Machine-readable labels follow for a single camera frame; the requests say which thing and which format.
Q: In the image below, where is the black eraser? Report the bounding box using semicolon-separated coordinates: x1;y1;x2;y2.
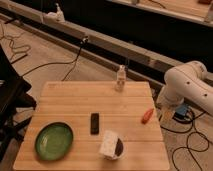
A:
90;113;99;135

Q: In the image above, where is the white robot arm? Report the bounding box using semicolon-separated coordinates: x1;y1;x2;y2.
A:
157;61;213;115

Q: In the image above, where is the clear small bottle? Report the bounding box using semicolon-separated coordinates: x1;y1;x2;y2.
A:
116;65;126;91

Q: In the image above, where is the white sponge block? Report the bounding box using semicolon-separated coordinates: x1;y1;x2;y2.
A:
99;130;118;158

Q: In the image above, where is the dark round bowl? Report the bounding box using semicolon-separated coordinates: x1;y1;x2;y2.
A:
114;140;124;159

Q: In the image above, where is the green plate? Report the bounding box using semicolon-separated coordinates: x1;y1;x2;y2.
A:
34;122;74;161

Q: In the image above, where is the blue box on floor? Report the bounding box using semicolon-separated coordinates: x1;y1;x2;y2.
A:
175;104;189;119

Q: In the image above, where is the black chair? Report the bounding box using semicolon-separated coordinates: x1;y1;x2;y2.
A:
0;45;37;162

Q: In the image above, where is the black floor cable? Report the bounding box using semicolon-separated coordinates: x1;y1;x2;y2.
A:
20;36;90;82

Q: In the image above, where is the white clamp on rail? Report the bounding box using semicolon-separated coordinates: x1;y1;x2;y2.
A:
46;4;65;22

